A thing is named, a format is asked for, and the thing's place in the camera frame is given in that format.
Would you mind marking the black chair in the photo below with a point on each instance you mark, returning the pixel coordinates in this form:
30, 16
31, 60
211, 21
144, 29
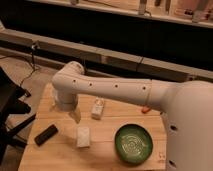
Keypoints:
10, 103

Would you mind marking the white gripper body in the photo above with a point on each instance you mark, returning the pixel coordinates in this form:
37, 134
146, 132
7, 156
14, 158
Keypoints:
65, 101

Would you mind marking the white sponge block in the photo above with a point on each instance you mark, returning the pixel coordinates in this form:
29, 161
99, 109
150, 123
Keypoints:
83, 137

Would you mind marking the black eraser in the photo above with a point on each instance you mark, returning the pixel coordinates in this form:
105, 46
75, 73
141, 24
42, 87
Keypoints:
46, 135

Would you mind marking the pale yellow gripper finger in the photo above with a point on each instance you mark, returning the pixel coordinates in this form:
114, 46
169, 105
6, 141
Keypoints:
75, 115

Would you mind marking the green ceramic bowl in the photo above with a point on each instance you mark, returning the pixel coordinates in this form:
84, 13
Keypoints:
133, 144

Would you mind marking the orange carrot toy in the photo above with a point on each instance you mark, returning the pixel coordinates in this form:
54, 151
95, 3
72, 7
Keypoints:
145, 109

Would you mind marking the white small bottle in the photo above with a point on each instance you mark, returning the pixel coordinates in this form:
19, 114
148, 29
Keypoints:
97, 109

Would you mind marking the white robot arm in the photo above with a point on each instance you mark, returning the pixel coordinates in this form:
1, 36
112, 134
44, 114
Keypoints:
188, 107

